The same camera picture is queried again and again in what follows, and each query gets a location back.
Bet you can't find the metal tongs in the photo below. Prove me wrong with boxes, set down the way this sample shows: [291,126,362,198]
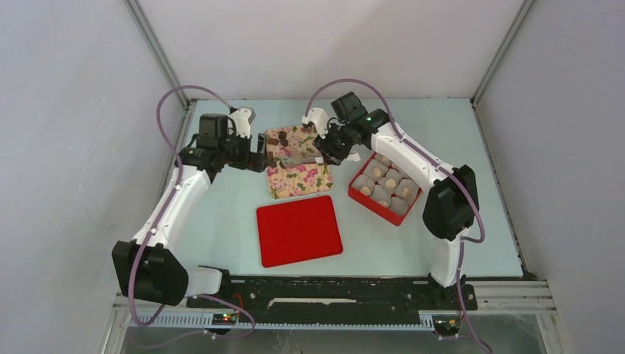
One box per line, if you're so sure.
[274,152,361,168]

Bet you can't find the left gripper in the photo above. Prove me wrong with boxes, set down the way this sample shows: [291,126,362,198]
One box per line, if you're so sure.
[218,128,269,173]

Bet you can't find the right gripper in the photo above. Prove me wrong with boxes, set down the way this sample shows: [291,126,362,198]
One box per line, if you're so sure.
[313,121,355,166]

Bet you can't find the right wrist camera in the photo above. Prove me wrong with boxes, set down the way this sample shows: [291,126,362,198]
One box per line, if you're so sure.
[302,108,330,139]

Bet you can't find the purple cable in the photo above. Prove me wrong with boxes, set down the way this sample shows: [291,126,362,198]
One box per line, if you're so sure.
[127,85,257,350]
[303,78,494,353]

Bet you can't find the red box lid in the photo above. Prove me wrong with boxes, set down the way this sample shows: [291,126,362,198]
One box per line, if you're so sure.
[256,196,343,268]

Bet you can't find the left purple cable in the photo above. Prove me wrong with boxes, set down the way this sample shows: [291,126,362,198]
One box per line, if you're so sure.
[127,85,257,350]

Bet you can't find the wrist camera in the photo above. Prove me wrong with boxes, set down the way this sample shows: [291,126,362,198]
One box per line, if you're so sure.
[228,107,256,139]
[302,108,330,139]

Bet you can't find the floral tray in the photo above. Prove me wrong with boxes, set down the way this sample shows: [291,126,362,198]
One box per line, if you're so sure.
[265,126,334,200]

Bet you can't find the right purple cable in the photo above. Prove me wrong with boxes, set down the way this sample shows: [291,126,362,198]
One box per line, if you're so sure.
[303,78,494,353]

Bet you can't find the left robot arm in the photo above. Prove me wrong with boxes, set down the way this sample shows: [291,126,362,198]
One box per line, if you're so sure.
[112,107,268,308]

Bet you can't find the red chocolate box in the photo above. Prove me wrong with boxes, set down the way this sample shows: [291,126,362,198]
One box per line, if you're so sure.
[348,153,422,226]

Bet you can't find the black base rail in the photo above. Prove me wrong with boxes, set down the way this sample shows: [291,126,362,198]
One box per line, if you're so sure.
[216,276,478,327]

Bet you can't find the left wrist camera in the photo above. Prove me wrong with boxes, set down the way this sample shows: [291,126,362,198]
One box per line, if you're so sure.
[228,107,256,139]

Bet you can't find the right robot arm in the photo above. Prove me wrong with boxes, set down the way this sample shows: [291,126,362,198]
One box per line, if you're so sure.
[302,92,479,308]

